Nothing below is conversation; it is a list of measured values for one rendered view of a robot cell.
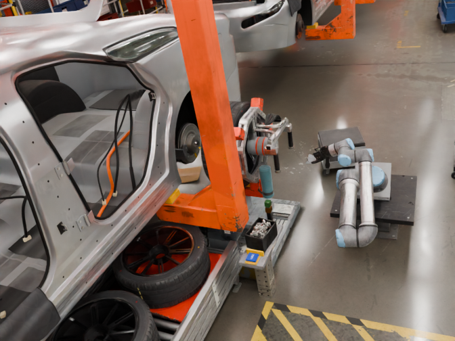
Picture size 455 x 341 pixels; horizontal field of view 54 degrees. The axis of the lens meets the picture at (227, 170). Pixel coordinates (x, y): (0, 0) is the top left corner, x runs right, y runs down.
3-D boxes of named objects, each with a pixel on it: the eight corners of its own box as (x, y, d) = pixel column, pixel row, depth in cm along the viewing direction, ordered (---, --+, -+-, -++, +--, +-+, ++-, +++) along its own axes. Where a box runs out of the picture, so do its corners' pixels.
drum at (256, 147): (254, 148, 351) (251, 132, 344) (279, 150, 342) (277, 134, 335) (247, 157, 341) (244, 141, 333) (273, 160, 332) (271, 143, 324)
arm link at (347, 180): (361, 179, 346) (360, 253, 290) (338, 180, 352) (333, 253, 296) (359, 164, 337) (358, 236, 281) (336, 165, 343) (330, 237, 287)
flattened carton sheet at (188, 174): (154, 171, 504) (153, 168, 502) (201, 166, 495) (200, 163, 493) (147, 186, 479) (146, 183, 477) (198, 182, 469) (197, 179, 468)
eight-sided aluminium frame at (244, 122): (265, 157, 377) (257, 97, 348) (273, 157, 374) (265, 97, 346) (242, 194, 336) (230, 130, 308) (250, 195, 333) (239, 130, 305)
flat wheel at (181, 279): (135, 244, 355) (127, 221, 343) (217, 240, 344) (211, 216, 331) (107, 311, 300) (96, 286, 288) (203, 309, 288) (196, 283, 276)
